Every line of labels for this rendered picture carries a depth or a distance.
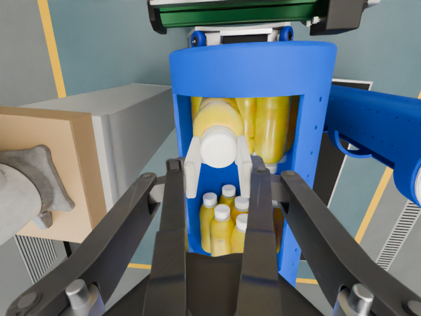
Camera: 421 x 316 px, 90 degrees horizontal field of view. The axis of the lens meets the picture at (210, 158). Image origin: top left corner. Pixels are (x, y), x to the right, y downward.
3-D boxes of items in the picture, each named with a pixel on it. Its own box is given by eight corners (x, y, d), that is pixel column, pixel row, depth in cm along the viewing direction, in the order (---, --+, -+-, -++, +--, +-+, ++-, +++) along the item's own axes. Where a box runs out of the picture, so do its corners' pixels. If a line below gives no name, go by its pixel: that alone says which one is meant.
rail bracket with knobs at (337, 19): (299, 37, 54) (316, 31, 44) (302, 2, 51) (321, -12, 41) (339, 35, 53) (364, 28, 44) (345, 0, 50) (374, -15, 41)
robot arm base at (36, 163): (24, 223, 60) (5, 237, 55) (-19, 150, 51) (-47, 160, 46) (82, 220, 57) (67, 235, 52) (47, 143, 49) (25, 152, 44)
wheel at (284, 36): (277, 48, 48) (285, 47, 47) (279, 25, 46) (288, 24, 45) (285, 49, 51) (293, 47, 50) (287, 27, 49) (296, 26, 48)
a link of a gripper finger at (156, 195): (183, 204, 15) (140, 204, 15) (190, 171, 19) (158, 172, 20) (180, 185, 14) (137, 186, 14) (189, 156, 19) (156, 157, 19)
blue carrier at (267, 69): (202, 291, 87) (193, 388, 61) (183, 56, 52) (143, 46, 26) (272, 293, 85) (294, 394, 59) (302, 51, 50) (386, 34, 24)
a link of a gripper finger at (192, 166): (195, 199, 17) (186, 199, 17) (201, 162, 23) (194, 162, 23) (193, 164, 15) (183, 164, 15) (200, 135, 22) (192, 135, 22)
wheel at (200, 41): (200, 51, 48) (207, 51, 49) (198, 28, 46) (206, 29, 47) (190, 52, 51) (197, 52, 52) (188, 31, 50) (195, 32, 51)
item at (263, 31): (220, 49, 53) (220, 44, 41) (220, 38, 52) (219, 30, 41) (260, 47, 52) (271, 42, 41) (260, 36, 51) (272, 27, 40)
